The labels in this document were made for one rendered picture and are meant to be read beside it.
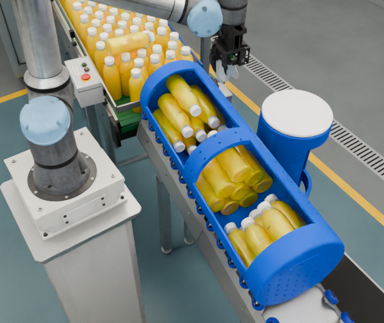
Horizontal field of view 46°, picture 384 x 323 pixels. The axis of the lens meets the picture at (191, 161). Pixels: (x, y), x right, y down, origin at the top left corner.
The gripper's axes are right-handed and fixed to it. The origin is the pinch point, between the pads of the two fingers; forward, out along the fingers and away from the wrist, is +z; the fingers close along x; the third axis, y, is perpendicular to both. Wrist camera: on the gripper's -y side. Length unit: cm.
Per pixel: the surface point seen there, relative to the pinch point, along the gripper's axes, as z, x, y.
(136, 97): 41, -12, -51
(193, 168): 24.8, -12.9, 8.6
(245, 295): 48, -12, 43
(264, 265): 23, -11, 48
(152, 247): 140, -15, -40
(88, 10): 30, -14, -108
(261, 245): 26.9, -7.0, 40.1
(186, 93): 21.6, -1.6, -22.2
